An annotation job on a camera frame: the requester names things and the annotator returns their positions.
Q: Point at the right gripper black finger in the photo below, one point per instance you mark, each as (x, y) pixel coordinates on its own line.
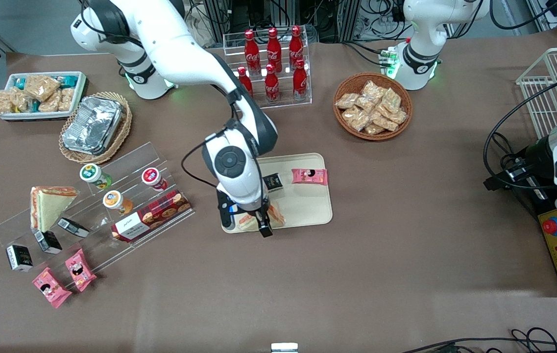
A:
(265, 225)

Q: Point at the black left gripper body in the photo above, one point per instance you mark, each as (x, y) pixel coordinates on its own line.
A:
(536, 156)

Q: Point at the triangle sandwich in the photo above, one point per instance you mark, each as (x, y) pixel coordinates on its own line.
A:
(49, 208)
(249, 221)

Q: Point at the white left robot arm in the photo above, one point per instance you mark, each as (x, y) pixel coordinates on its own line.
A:
(420, 29)

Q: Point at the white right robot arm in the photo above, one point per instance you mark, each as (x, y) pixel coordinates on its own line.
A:
(185, 54)

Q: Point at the beige serving tray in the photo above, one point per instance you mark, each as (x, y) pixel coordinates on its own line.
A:
(307, 206)

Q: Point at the white rectangular snack tray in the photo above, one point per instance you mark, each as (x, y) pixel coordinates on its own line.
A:
(81, 93)

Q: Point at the black chocolate packet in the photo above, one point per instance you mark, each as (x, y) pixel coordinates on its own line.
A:
(274, 182)
(19, 258)
(47, 241)
(72, 227)

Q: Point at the pink snack packet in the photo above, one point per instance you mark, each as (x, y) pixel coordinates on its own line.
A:
(80, 269)
(51, 288)
(309, 176)

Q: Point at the red plaid cookie box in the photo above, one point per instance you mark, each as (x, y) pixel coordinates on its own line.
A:
(153, 215)

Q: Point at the red capped yogurt bottle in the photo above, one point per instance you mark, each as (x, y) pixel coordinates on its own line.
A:
(153, 178)

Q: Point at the clear acrylic stepped shelf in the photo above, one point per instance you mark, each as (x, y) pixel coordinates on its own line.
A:
(136, 162)

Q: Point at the orange capped yogurt bottle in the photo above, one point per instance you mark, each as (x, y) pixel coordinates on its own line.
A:
(115, 201)

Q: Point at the clear acrylic bottle rack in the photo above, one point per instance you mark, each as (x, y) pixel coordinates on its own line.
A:
(283, 105)

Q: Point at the small white box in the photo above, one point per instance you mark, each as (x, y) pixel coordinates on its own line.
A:
(284, 347)

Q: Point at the brown wicker basket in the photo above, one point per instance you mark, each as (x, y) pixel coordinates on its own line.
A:
(344, 130)

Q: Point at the red cola bottle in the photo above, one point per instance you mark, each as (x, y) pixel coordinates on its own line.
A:
(245, 81)
(272, 86)
(252, 51)
(300, 81)
(274, 49)
(296, 46)

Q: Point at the light wicker basket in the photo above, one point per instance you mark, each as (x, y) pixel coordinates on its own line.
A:
(121, 132)

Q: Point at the green capped yogurt bottle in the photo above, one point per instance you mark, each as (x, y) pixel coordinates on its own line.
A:
(93, 174)

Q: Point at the beige cracker snack packet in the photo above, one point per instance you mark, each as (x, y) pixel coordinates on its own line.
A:
(20, 100)
(347, 101)
(373, 90)
(391, 99)
(66, 100)
(41, 87)
(384, 122)
(50, 103)
(397, 116)
(374, 129)
(355, 118)
(365, 104)
(1, 102)

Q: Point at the stacked foil containers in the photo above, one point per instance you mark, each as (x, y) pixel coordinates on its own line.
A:
(92, 125)

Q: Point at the crumpled beige cloth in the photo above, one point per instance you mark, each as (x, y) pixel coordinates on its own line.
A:
(205, 29)

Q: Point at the teal snack packet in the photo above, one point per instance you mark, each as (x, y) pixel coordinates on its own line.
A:
(68, 79)
(19, 83)

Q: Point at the black aluminium frame rack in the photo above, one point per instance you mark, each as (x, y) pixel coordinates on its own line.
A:
(278, 10)

